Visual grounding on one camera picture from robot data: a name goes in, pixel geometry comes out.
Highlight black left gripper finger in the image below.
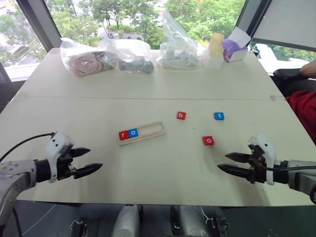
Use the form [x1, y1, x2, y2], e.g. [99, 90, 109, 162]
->
[73, 162, 103, 180]
[71, 147, 91, 159]

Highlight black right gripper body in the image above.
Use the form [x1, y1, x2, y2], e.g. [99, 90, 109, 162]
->
[248, 145, 269, 185]

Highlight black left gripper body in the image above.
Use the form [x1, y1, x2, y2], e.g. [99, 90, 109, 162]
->
[56, 145, 78, 181]

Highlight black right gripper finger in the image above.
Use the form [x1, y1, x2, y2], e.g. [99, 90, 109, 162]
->
[225, 152, 252, 164]
[217, 163, 253, 180]

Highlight wooden letter tray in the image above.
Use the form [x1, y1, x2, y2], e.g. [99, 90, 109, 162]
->
[118, 120, 167, 146]

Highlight grey rounded metal shape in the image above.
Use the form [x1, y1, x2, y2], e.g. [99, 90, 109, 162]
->
[112, 204, 142, 237]
[172, 204, 210, 237]

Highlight person's red clothing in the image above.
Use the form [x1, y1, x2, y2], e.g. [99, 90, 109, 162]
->
[285, 90, 316, 144]

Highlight clear bag with pink item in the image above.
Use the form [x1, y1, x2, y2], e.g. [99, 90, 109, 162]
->
[60, 37, 117, 78]

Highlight black chair armrest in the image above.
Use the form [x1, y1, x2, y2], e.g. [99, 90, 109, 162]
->
[273, 68, 316, 97]

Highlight clear bag with grey item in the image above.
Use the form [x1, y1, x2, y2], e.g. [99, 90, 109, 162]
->
[98, 38, 155, 75]

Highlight purple and white box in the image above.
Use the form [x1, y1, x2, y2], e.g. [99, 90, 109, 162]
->
[221, 26, 251, 64]

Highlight yellow cups in clear bag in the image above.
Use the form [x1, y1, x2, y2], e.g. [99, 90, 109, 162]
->
[204, 32, 226, 70]

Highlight clear bag with white items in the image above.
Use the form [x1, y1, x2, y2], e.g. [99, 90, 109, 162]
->
[158, 9, 206, 70]

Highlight dark window pillar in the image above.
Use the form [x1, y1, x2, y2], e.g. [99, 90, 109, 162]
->
[236, 0, 270, 38]
[16, 0, 62, 54]

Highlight white roller blind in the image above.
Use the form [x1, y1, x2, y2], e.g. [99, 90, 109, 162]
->
[251, 0, 316, 52]

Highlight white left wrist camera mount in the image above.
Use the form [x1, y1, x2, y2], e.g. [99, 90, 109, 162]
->
[45, 131, 75, 184]

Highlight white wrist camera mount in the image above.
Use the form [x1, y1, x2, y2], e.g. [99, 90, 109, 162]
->
[45, 131, 75, 184]
[246, 133, 276, 186]

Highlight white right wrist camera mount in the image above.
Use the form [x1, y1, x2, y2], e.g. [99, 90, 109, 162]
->
[246, 133, 276, 186]

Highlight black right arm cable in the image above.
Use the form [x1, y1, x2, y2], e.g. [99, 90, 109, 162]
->
[261, 165, 316, 171]

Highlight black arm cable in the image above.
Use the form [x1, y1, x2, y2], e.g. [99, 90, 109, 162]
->
[0, 132, 57, 162]
[261, 165, 316, 171]

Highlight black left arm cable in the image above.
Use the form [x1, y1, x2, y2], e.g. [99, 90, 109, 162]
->
[0, 132, 57, 162]

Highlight small black bracket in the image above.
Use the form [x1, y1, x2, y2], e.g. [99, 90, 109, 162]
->
[70, 219, 87, 237]
[206, 216, 229, 237]

